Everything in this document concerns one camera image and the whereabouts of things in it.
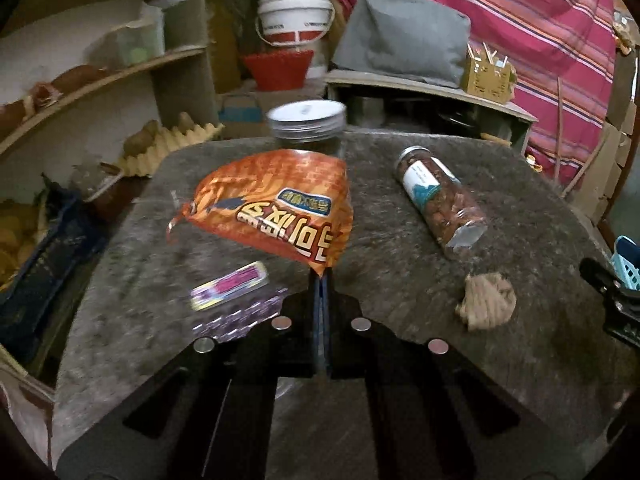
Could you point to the dark blue plastic crate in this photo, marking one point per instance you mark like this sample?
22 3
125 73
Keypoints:
50 270

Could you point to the thin wooden stick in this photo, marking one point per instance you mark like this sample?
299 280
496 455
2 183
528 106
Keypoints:
560 130

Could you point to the clear jar of nuts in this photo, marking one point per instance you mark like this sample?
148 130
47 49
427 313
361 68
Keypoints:
440 200

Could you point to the clear plastic food container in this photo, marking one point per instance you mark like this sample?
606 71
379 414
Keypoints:
130 42

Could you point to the pile of yellow produce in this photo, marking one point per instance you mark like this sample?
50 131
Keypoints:
17 245

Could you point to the white plastic bucket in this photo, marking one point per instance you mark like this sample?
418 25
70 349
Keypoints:
295 17

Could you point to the brown sweet potato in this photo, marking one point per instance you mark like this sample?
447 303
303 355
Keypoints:
80 77

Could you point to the yellow egg tray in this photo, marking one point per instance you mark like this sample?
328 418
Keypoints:
170 147

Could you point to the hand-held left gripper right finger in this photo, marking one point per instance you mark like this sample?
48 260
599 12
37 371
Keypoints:
345 345

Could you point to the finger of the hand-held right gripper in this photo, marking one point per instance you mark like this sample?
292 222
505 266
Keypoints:
602 280

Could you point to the green jar with silver lid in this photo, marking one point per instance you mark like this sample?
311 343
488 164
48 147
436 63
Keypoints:
307 122

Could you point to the wooden shelf unit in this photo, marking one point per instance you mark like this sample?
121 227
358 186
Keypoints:
175 90

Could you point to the brown cardboard sheets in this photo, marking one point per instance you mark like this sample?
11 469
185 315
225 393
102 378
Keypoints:
607 160

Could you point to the low wooden cabinet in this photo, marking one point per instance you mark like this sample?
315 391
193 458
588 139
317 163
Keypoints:
425 91

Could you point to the grey cushion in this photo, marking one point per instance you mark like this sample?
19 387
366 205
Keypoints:
405 35

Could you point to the silver pink-label pill strip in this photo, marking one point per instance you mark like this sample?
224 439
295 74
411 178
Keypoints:
230 285

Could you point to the pink striped cloth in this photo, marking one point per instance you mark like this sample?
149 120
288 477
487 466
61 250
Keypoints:
540 35

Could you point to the red plastic basin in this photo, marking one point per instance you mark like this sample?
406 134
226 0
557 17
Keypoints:
277 70

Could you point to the large yellowish oil jug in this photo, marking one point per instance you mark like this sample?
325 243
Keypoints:
222 45

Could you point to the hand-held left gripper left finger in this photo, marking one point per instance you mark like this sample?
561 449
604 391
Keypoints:
300 340

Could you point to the large orange snack bag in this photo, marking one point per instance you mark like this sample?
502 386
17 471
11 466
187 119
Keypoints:
270 205

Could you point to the yellow woven basket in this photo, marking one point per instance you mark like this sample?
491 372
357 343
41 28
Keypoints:
487 80

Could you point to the light blue plastic basket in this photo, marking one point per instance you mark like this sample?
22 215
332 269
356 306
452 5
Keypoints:
629 262

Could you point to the blue cardboard box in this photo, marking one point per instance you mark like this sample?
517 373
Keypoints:
240 110

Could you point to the purple blister pill pack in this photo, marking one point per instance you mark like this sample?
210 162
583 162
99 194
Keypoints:
245 317

